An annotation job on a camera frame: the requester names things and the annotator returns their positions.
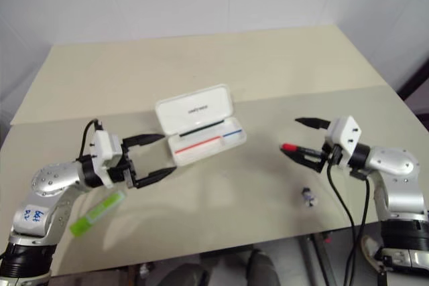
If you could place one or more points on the white plastic pencil case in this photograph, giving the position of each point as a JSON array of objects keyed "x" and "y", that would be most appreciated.
[{"x": 194, "y": 108}]

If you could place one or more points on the grey metal table leg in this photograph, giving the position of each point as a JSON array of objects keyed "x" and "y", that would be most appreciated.
[{"x": 316, "y": 259}]

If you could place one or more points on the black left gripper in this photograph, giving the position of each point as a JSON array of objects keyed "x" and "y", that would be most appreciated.
[{"x": 129, "y": 168}]

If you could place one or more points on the green highlighter pen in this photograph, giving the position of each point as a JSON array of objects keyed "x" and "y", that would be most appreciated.
[{"x": 97, "y": 214}]

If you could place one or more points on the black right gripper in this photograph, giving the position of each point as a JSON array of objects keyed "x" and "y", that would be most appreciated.
[{"x": 330, "y": 157}]

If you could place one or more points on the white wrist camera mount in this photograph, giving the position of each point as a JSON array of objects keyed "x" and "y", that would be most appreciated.
[
  {"x": 104, "y": 147},
  {"x": 345, "y": 135}
]

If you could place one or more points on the dark wooden frame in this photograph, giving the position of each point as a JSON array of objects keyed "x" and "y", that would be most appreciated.
[{"x": 415, "y": 78}]

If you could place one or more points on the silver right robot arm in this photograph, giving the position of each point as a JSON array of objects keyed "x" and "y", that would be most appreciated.
[{"x": 395, "y": 172}]

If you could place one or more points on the thin black pen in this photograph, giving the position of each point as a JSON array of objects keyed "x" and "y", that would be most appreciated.
[{"x": 201, "y": 128}]

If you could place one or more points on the dark rounded shape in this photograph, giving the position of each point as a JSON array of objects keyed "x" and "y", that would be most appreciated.
[{"x": 263, "y": 267}]

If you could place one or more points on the small blue white eraser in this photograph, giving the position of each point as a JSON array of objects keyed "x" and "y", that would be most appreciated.
[{"x": 309, "y": 197}]

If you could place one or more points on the red capped black marker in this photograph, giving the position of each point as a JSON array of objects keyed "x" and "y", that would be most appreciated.
[{"x": 288, "y": 147}]

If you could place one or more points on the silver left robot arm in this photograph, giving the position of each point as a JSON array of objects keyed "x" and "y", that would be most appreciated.
[{"x": 50, "y": 182}]

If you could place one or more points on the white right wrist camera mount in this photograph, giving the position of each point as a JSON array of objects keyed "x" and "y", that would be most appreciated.
[{"x": 345, "y": 135}]

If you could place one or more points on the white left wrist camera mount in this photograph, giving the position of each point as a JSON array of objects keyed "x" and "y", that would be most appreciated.
[{"x": 104, "y": 147}]

